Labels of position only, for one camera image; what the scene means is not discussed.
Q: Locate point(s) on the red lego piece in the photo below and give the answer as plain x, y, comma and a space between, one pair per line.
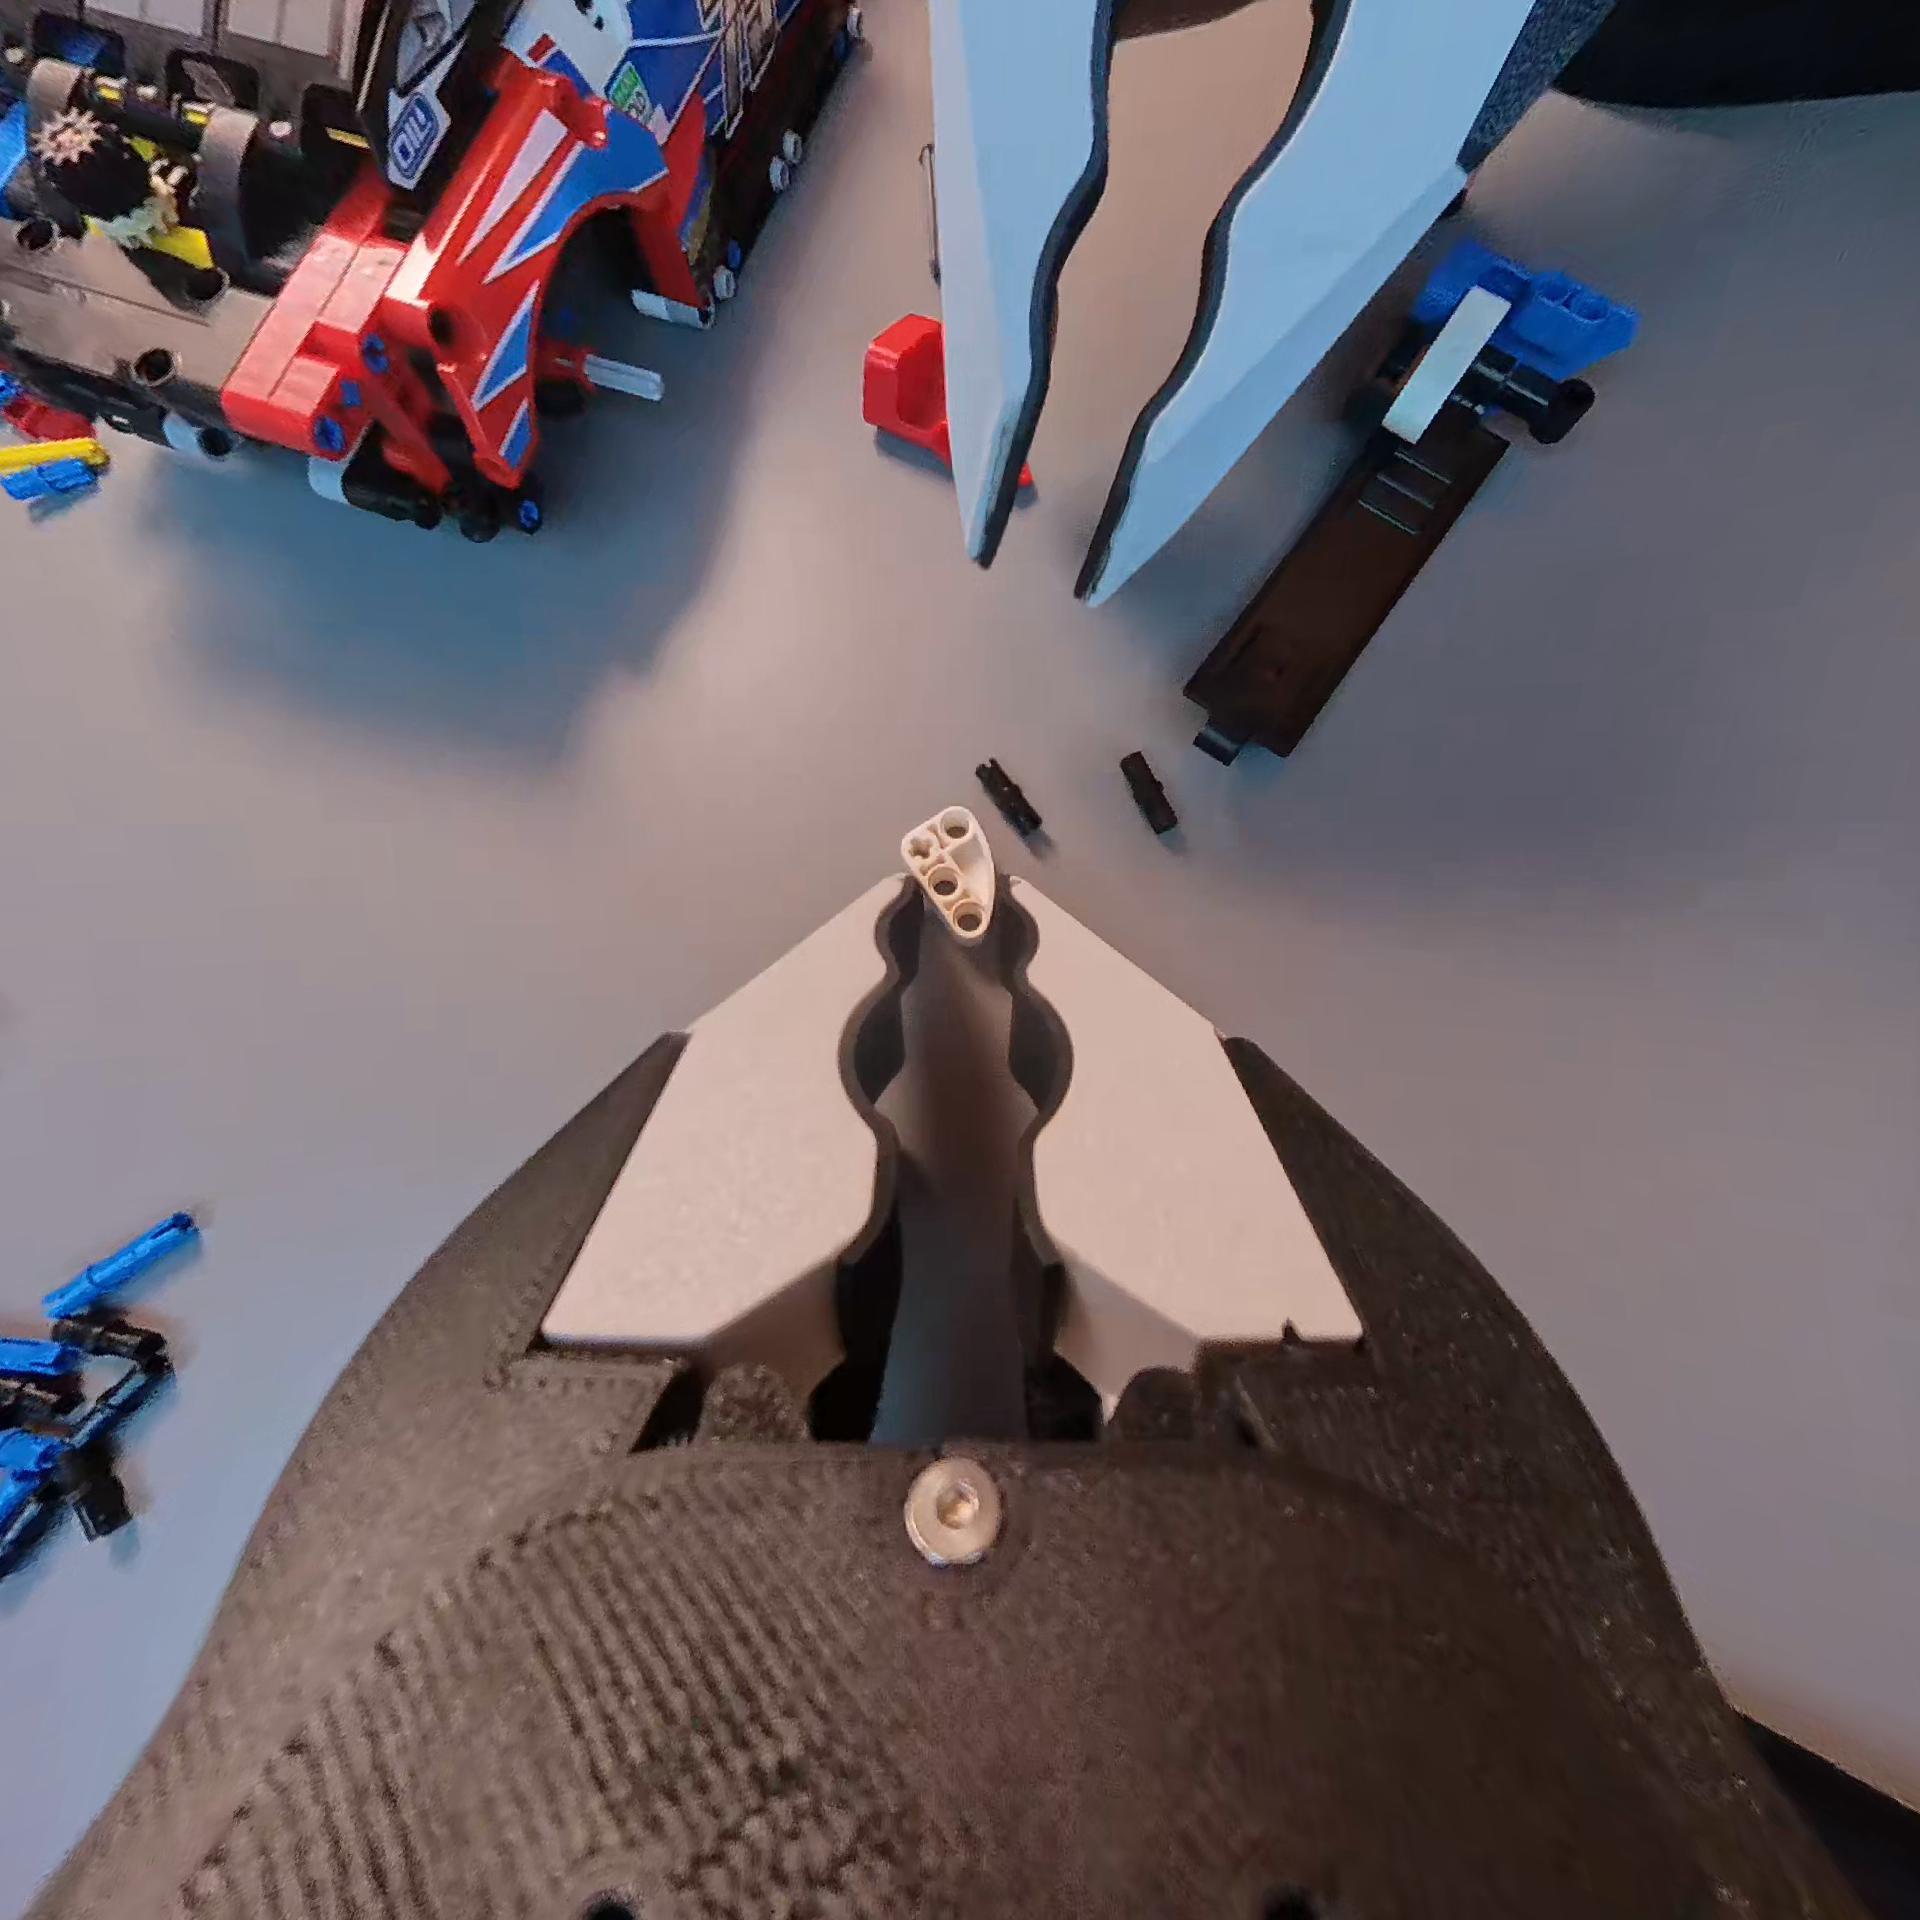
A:
906, 377

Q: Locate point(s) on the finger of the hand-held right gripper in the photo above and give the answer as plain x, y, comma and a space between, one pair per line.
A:
1004, 181
1349, 195

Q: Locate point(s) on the pile of small lego pieces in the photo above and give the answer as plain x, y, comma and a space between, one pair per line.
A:
52, 458

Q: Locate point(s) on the black lego panel assembly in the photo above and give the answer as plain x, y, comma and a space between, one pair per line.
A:
1335, 615

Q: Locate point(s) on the black lego pin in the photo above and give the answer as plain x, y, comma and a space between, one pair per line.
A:
1148, 793
1008, 797

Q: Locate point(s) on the cluster of blue black pins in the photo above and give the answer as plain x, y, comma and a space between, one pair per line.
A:
75, 1349

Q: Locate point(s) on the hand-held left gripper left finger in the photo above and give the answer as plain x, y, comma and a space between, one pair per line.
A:
704, 1186

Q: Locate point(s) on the lego race car model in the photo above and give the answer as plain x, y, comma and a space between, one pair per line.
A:
451, 270

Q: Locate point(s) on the white lego liftarm piece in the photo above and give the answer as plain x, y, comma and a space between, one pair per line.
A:
954, 878

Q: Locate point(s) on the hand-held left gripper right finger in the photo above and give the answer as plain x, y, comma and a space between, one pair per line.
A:
1184, 1186

